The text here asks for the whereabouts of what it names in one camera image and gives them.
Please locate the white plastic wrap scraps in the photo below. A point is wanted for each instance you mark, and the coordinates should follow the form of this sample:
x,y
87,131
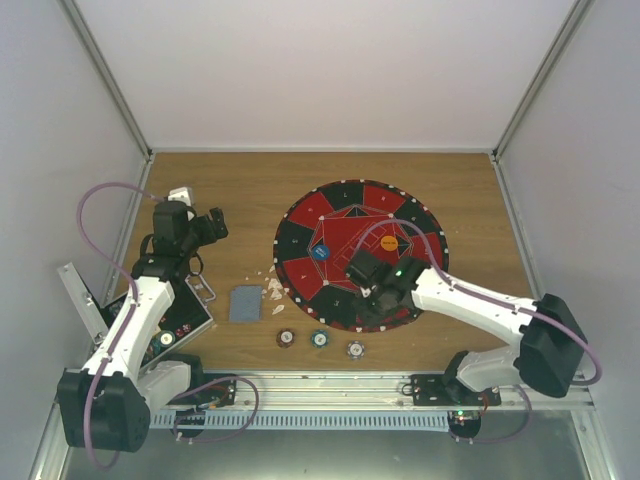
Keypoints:
x,y
272,293

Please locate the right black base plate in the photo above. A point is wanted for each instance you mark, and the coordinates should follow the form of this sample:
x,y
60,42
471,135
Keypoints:
x,y
432,390

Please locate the chip stack in case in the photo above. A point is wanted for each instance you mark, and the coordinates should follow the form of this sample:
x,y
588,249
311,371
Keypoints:
x,y
164,339

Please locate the blue small blind button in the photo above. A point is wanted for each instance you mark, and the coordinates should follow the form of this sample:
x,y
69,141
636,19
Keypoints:
x,y
320,252

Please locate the purple white chip stack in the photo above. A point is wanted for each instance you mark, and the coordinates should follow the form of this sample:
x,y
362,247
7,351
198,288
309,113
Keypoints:
x,y
355,350

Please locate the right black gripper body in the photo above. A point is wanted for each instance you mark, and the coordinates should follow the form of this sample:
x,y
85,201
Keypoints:
x,y
378,308

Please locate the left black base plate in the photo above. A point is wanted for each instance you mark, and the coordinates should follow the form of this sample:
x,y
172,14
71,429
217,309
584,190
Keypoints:
x,y
219,395

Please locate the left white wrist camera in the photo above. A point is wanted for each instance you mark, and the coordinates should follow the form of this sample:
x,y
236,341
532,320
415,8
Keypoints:
x,y
182,194

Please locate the slotted grey cable duct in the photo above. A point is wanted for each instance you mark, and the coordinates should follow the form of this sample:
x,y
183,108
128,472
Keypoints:
x,y
320,420

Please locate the red black chip stack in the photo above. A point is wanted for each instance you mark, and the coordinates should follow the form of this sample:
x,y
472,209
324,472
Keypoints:
x,y
285,338

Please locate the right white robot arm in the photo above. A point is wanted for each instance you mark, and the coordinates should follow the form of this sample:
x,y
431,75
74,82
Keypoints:
x,y
543,343

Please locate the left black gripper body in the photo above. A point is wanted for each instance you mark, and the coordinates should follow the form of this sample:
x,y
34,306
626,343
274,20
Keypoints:
x,y
208,235

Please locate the teal blue chip stack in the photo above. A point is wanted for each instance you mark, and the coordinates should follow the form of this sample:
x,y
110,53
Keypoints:
x,y
319,338

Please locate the orange big blind button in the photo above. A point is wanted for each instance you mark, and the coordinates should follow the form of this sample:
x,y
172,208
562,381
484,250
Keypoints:
x,y
389,243

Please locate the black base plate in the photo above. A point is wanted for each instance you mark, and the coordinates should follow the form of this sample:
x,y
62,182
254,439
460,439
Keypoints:
x,y
432,390
219,395

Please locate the round red black poker mat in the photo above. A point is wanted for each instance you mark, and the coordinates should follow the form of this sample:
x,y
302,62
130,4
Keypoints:
x,y
341,231

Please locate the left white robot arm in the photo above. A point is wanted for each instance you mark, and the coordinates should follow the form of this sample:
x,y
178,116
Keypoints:
x,y
109,402

